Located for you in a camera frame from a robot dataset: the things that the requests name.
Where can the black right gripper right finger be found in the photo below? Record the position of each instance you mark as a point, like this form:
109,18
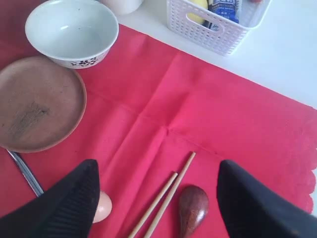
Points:
251,210

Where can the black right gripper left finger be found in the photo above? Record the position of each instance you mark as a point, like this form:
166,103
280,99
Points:
66,210

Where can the brown egg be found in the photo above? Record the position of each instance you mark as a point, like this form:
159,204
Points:
104,208

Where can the silver table knife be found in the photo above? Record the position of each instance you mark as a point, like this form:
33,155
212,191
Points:
27,173

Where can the pale green ceramic bowl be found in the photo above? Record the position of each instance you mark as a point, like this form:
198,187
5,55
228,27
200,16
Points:
76,34

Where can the blue white milk carton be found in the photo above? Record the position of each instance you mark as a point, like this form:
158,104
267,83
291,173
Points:
229,9

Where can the yellow lemon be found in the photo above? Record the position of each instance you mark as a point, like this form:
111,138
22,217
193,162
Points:
196,18

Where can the dark wooden spoon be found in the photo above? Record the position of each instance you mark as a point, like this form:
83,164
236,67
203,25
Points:
193,206

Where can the short wooden chopstick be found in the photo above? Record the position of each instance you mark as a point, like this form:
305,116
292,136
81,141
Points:
153,205

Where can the long wooden chopstick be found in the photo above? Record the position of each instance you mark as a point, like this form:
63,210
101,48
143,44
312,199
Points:
169,197

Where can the red scalloped table cloth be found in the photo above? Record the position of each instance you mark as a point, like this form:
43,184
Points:
157,97

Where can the white perforated plastic basket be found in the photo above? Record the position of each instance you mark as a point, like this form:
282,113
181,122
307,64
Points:
217,33

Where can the cream plastic bin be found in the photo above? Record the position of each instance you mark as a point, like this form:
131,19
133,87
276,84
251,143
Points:
122,7

